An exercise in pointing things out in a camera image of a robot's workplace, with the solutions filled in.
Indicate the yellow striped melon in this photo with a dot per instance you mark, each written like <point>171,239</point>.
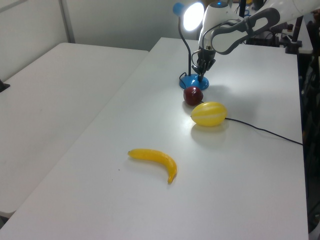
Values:
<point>208,113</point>

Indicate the dark desk equipment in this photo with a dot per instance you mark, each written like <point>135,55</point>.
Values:
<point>265,37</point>

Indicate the white adjacent table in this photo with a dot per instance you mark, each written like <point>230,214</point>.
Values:
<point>50,112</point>

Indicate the blue gooseneck desk lamp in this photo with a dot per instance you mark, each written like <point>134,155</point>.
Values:
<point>191,81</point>

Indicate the black stand with clamp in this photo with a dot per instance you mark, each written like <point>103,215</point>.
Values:
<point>292,47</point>

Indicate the dark red apple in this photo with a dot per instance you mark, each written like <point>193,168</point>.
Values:
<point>192,96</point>

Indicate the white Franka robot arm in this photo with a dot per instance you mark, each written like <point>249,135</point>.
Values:
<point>225,40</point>

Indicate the thin black background pole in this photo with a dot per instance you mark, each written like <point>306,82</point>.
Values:
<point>242,7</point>

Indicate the yellow banana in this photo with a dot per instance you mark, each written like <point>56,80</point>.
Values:
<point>160,157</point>

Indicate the grey metal partition post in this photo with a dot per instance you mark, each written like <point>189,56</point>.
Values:
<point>67,20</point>

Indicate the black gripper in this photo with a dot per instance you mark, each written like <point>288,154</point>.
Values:
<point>206,61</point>

